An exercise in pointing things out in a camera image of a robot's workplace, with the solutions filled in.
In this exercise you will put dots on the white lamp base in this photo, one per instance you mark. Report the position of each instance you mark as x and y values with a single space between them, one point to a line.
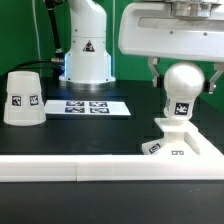
174 140

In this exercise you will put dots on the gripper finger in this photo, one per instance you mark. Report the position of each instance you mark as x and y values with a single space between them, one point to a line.
210 85
158 79

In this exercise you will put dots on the white lamp shade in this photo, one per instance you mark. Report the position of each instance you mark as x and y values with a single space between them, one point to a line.
24 105

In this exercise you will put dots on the white marker sheet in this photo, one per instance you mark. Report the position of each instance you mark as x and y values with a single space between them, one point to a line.
102 108

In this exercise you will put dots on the white light bulb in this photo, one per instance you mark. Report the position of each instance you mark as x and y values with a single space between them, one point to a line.
183 83

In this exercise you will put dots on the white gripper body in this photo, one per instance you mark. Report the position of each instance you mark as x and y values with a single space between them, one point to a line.
154 29

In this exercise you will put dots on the white L-shaped wall fence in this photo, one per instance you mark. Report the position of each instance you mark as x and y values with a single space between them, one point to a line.
206 164

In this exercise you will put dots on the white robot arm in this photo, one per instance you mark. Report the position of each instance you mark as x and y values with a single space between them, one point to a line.
87 62

